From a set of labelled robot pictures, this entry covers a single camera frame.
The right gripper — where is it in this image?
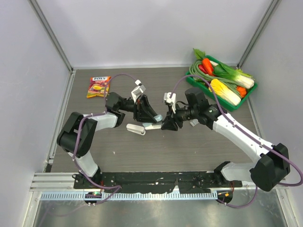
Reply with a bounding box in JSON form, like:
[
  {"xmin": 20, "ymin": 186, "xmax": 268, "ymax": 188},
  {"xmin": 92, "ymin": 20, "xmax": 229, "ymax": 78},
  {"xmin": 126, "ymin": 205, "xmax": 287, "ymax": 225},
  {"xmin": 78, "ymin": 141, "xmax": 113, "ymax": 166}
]
[{"xmin": 162, "ymin": 102, "xmax": 198, "ymax": 131}]

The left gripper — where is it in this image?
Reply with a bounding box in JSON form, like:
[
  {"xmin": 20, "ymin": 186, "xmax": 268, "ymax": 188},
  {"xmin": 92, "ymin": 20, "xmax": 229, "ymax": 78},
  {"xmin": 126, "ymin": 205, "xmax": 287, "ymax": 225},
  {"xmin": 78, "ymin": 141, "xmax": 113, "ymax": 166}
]
[{"xmin": 118, "ymin": 95, "xmax": 159, "ymax": 124}]

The blue white stapler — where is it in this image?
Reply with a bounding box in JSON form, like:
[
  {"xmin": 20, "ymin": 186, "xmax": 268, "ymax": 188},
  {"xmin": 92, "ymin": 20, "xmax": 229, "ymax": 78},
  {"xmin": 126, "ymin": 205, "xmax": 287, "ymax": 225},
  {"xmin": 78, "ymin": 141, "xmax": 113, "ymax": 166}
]
[{"xmin": 143, "ymin": 114, "xmax": 163, "ymax": 130}]

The staple box tray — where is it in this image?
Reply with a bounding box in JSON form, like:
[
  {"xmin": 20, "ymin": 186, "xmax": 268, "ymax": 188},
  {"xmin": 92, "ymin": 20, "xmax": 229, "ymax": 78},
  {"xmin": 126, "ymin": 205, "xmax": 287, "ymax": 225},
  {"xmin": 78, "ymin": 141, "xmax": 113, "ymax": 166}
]
[{"xmin": 189, "ymin": 119, "xmax": 199, "ymax": 127}]

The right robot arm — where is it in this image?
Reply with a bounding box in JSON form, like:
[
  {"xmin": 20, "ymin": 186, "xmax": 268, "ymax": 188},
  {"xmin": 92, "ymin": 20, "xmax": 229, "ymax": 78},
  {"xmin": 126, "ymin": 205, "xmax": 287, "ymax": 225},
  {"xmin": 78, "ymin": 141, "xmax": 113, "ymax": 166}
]
[{"xmin": 161, "ymin": 87, "xmax": 290, "ymax": 192}]

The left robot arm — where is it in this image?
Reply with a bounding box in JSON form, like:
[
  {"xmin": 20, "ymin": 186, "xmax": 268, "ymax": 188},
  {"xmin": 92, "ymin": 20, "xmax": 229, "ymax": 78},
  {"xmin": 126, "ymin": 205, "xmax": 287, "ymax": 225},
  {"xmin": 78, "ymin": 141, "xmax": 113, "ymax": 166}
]
[{"xmin": 57, "ymin": 92, "xmax": 162, "ymax": 189}]

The green plastic tray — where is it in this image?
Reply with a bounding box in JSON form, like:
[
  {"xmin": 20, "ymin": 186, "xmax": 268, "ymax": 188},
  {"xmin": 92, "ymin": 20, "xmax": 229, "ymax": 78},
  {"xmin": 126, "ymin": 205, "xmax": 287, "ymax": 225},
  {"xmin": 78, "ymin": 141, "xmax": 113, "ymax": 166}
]
[{"xmin": 186, "ymin": 55, "xmax": 257, "ymax": 111}]

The candy bag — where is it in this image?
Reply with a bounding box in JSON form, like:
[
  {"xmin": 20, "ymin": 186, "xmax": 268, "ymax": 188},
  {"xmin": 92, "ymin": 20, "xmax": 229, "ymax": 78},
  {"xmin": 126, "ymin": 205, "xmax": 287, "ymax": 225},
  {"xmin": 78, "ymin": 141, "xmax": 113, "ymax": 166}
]
[{"xmin": 86, "ymin": 77, "xmax": 111, "ymax": 98}]

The napa cabbage toy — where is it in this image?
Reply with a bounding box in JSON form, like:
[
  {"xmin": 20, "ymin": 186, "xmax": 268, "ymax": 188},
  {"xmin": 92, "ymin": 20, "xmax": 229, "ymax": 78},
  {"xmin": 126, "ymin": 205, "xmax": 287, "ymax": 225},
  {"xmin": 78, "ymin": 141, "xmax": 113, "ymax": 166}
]
[{"xmin": 210, "ymin": 79, "xmax": 241, "ymax": 106}]

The red pepper toy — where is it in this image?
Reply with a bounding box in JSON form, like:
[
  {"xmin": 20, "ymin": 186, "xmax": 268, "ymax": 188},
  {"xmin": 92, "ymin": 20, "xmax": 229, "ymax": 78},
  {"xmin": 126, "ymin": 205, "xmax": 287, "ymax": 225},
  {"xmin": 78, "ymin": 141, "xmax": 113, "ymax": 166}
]
[{"xmin": 198, "ymin": 64, "xmax": 208, "ymax": 75}]

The orange carrot toy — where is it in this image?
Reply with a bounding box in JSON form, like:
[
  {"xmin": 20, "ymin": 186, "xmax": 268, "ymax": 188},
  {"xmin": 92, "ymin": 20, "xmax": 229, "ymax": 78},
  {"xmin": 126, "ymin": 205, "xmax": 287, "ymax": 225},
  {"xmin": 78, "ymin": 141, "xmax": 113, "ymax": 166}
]
[{"xmin": 202, "ymin": 58, "xmax": 214, "ymax": 76}]

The green long beans bundle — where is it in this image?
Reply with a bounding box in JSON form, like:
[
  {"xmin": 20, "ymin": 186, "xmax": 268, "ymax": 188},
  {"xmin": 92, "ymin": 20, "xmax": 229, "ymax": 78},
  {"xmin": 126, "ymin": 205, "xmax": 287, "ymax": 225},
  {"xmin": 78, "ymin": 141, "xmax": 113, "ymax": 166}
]
[{"xmin": 189, "ymin": 60, "xmax": 240, "ymax": 96}]

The bok choy toy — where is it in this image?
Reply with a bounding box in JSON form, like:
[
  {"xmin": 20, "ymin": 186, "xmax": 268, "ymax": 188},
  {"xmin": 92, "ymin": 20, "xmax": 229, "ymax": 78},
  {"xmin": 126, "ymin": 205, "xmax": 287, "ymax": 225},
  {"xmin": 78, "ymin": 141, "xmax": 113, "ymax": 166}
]
[{"xmin": 214, "ymin": 63, "xmax": 255, "ymax": 89}]

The small orange tomato toy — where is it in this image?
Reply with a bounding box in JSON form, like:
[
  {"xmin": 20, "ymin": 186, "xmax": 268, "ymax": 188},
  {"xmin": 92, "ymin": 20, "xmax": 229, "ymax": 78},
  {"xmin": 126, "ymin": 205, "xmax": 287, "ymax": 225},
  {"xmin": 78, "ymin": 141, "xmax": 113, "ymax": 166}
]
[{"xmin": 236, "ymin": 86, "xmax": 247, "ymax": 98}]

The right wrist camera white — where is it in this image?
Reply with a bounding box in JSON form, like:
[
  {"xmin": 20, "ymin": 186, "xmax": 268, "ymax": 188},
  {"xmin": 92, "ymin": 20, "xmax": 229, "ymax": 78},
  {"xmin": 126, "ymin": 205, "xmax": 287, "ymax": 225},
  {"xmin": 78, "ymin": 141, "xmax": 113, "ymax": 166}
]
[{"xmin": 163, "ymin": 92, "xmax": 177, "ymax": 113}]

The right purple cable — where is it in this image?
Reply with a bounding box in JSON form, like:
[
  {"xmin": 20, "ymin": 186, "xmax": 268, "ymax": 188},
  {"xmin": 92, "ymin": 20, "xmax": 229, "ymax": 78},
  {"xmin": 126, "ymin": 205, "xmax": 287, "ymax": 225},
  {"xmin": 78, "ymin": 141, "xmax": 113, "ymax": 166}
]
[{"xmin": 171, "ymin": 74, "xmax": 303, "ymax": 210}]

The purple cable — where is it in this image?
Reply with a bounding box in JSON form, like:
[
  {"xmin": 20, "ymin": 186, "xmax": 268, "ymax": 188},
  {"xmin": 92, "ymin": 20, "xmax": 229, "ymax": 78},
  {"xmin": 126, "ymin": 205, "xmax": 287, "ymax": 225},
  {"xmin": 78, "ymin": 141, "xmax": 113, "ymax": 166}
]
[
  {"xmin": 71, "ymin": 73, "xmax": 142, "ymax": 206},
  {"xmin": 171, "ymin": 74, "xmax": 303, "ymax": 210}
]

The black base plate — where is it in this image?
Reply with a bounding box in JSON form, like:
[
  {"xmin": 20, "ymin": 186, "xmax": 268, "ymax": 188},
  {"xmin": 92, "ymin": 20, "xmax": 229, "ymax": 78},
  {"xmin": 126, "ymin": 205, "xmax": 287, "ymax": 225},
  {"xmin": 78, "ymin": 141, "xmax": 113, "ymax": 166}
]
[{"xmin": 72, "ymin": 170, "xmax": 243, "ymax": 195}]

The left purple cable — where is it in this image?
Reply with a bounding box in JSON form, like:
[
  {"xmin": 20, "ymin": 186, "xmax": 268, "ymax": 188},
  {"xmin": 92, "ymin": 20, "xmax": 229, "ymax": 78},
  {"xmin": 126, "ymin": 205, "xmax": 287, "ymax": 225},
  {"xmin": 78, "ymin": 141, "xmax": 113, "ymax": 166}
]
[{"xmin": 71, "ymin": 73, "xmax": 142, "ymax": 206}]

